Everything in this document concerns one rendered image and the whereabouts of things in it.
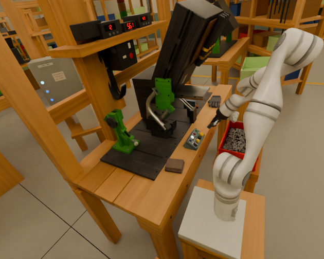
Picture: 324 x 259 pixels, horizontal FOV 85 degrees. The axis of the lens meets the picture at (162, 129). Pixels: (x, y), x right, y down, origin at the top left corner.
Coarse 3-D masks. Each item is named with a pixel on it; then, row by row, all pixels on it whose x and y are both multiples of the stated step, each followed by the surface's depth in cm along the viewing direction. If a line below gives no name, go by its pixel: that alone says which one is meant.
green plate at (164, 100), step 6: (156, 78) 113; (162, 78) 111; (168, 78) 109; (156, 84) 114; (162, 84) 112; (168, 84) 110; (162, 90) 114; (168, 90) 111; (156, 96) 117; (162, 96) 115; (168, 96) 113; (156, 102) 119; (162, 102) 117; (168, 102) 114; (156, 108) 121; (162, 108) 118
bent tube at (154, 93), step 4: (152, 88) 112; (156, 88) 115; (152, 92) 114; (156, 92) 112; (152, 96) 115; (148, 100) 117; (148, 104) 119; (148, 108) 120; (148, 112) 121; (152, 112) 120; (152, 116) 120; (156, 116) 120; (156, 120) 120; (160, 120) 120; (160, 124) 119; (164, 124) 119; (164, 128) 119
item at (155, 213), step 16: (224, 96) 158; (208, 112) 140; (192, 128) 126; (208, 128) 123; (208, 144) 129; (192, 160) 101; (160, 176) 95; (176, 176) 94; (192, 176) 107; (160, 192) 87; (176, 192) 86; (144, 208) 81; (160, 208) 80; (176, 208) 91; (144, 224) 82; (160, 224) 75
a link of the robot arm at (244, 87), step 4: (244, 80) 81; (248, 80) 77; (240, 84) 82; (244, 84) 79; (248, 84) 77; (240, 88) 82; (244, 88) 82; (248, 88) 81; (252, 88) 77; (256, 88) 75; (240, 92) 85; (244, 92) 83; (248, 92) 82; (244, 96) 85
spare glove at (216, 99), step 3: (213, 96) 156; (216, 96) 155; (219, 96) 154; (210, 99) 152; (213, 99) 151; (216, 99) 150; (219, 99) 150; (210, 102) 148; (213, 102) 147; (216, 102) 147; (219, 102) 146; (210, 105) 145; (213, 105) 144; (216, 105) 143; (219, 105) 142
